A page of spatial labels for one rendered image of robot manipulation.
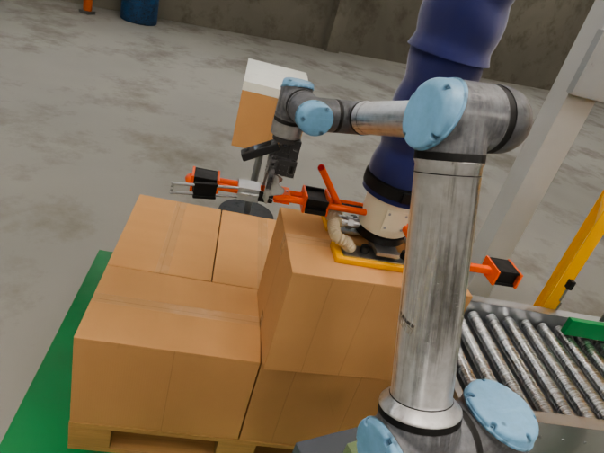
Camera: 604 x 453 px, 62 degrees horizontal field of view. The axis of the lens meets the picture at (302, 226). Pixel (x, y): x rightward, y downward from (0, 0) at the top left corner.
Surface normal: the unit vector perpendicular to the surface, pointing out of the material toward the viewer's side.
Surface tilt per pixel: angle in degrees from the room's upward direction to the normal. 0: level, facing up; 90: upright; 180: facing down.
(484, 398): 3
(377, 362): 90
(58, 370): 0
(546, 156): 90
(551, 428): 90
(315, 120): 90
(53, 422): 0
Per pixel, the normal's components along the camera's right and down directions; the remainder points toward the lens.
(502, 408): 0.29, -0.84
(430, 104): -0.89, -0.12
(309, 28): 0.42, 0.54
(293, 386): 0.07, 0.51
